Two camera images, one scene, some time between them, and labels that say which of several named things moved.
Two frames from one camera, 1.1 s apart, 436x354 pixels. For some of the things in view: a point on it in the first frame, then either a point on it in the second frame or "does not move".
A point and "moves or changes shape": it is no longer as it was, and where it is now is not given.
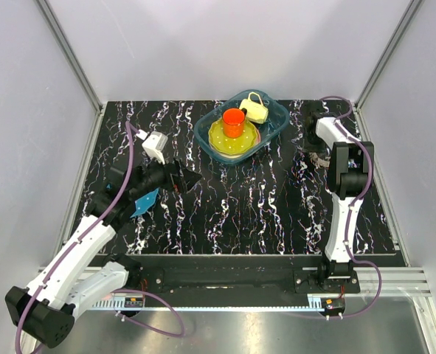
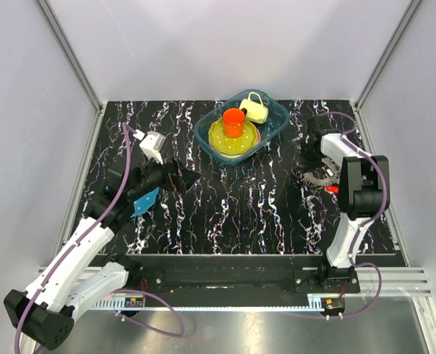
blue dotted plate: (145, 202) does not move
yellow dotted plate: (232, 145) does not move
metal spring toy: (317, 161) moves or changes shape
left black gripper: (188, 178) does not move
